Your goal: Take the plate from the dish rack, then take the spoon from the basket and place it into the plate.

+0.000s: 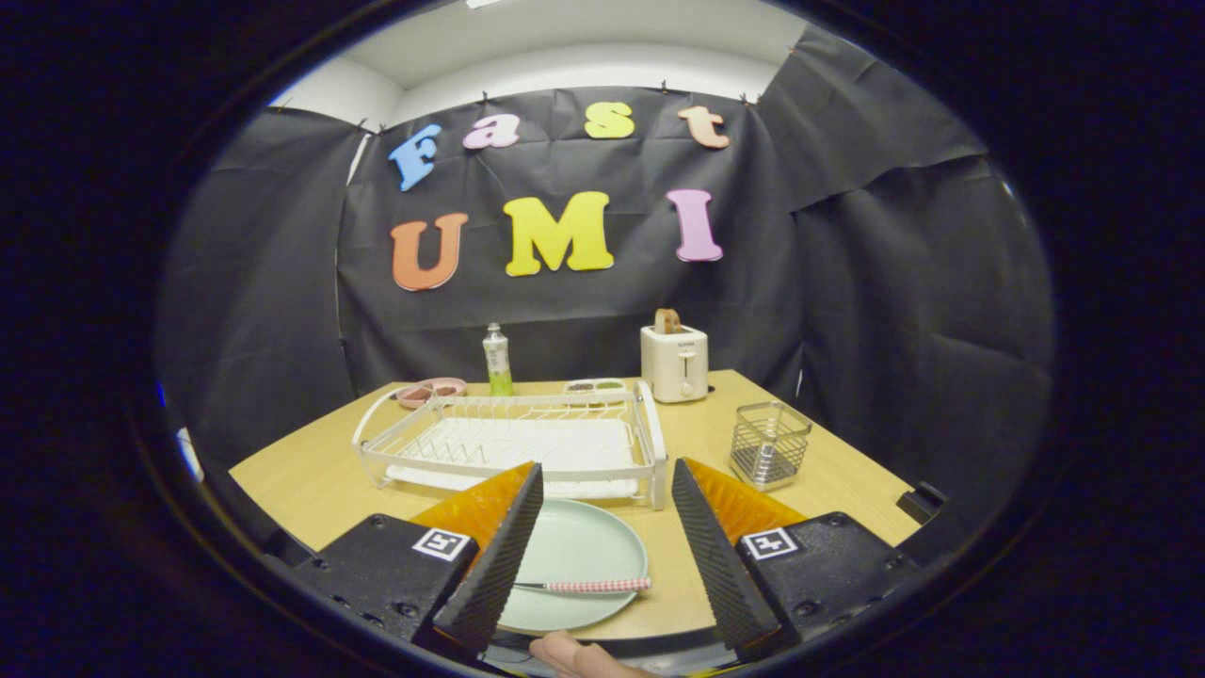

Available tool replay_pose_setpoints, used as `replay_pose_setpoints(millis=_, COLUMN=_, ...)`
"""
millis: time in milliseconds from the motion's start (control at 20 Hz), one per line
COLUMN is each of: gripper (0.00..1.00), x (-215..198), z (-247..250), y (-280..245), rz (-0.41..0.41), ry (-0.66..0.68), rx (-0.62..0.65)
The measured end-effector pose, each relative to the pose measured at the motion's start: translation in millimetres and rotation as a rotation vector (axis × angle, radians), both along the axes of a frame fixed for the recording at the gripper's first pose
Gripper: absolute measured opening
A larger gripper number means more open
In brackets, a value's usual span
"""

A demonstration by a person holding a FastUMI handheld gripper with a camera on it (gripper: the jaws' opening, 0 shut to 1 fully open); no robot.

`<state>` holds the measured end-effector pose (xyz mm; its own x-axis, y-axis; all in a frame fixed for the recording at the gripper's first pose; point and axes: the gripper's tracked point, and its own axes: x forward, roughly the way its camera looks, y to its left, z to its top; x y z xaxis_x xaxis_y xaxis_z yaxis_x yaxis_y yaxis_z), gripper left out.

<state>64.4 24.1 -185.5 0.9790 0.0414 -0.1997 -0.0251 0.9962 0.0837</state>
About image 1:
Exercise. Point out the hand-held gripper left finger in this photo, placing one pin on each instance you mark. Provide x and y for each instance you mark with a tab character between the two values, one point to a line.
490	574

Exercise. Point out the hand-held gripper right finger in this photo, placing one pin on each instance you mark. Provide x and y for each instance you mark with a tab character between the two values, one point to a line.
720	565

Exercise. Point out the pale green plate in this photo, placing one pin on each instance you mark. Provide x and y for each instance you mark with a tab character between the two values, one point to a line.
584	541

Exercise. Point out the white dish rack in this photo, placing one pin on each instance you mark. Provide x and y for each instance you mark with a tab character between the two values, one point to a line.
527	443

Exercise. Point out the pink dish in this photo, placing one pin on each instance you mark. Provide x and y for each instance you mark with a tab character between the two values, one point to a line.
431	402

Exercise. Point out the white toaster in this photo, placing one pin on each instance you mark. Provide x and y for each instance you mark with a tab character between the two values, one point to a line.
674	367

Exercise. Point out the clear bottle green liquid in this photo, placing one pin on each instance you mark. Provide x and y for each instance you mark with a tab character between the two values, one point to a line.
497	363

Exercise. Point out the small black block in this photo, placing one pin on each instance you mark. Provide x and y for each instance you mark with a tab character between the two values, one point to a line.
923	502

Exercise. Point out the white divided condiment tray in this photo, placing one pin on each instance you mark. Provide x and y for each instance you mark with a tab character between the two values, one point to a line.
595	385

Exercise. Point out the brown bread slice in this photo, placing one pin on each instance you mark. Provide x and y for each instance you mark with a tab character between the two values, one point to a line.
667	321

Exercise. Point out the black backdrop cloth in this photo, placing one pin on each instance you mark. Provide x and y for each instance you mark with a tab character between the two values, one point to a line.
894	282

